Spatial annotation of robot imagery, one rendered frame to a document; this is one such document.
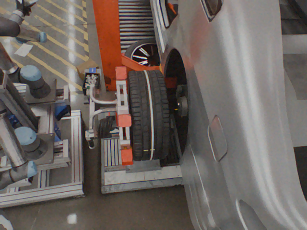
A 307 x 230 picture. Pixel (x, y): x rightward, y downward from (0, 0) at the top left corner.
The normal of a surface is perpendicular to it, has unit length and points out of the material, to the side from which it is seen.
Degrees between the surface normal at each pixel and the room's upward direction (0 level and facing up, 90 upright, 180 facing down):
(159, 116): 33
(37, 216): 0
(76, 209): 0
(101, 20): 90
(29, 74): 8
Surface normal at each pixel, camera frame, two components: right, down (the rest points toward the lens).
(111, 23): 0.13, 0.85
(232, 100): -0.86, -0.13
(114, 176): 0.08, -0.52
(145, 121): 0.14, 0.11
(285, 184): -0.16, -0.32
